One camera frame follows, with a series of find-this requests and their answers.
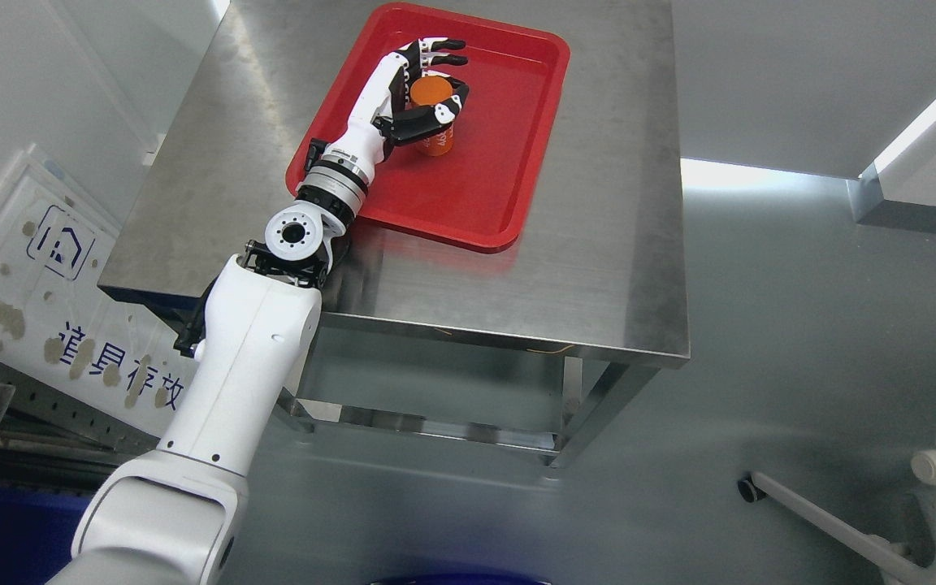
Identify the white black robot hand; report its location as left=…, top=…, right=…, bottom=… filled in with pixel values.
left=318, top=37, right=470, bottom=183

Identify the orange cylindrical capacitor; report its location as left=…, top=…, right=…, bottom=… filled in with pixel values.
left=409, top=76, right=456, bottom=157

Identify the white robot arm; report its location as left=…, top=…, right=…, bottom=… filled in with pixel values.
left=51, top=151, right=375, bottom=584

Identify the stainless steel desk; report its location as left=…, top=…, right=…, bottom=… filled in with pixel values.
left=99, top=1, right=691, bottom=469

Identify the red plastic tray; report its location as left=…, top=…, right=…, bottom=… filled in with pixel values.
left=285, top=2, right=571, bottom=254

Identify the white sign board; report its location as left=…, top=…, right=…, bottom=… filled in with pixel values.
left=0, top=145, right=197, bottom=437

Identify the blue bin lower left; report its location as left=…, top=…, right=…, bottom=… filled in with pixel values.
left=0, top=487, right=90, bottom=584

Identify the white chair base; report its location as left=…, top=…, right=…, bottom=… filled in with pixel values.
left=738, top=382, right=936, bottom=585

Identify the metal shelf rack frame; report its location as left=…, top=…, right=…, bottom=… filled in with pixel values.
left=0, top=362, right=158, bottom=497

